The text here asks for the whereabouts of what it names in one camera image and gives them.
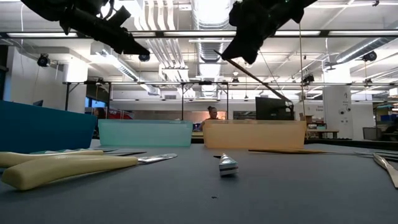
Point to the orange plastic bin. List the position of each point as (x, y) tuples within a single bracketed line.
[(255, 133)]

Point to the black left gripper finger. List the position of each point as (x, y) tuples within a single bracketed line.
[(124, 43)]

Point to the black ceiling spotlight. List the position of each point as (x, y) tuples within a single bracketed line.
[(369, 56), (144, 57), (43, 60)]

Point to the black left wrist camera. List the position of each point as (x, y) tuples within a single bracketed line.
[(119, 15)]

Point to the black monitor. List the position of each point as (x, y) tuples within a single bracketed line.
[(273, 109)]

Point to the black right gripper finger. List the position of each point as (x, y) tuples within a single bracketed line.
[(252, 46), (231, 49)]

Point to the dark blue plastic bin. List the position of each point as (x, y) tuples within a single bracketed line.
[(46, 127)]

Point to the silver ventilation duct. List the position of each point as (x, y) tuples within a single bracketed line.
[(211, 18)]

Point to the black metal rack frame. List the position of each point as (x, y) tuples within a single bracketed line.
[(66, 96)]

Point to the person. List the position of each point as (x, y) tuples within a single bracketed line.
[(212, 113)]

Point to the black overhead crossbar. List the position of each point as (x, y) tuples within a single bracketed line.
[(186, 33)]

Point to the teal plastic bin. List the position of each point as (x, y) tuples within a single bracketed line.
[(146, 133)]

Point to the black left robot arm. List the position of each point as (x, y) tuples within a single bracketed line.
[(46, 7)]

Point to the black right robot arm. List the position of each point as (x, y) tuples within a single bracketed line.
[(303, 4)]

